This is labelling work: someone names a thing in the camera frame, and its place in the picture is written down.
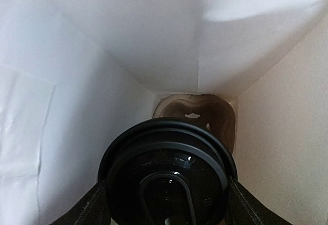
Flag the brown paper bag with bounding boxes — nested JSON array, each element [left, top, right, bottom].
[[1, 0, 327, 224]]

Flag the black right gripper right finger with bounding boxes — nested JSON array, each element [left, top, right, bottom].
[[225, 178, 291, 225]]

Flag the black plastic cup lid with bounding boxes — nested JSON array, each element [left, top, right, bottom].
[[98, 118, 237, 224]]

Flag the brown cardboard cup carrier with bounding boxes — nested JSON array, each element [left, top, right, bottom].
[[153, 94, 236, 153]]

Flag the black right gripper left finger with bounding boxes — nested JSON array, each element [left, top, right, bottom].
[[51, 180, 111, 225]]

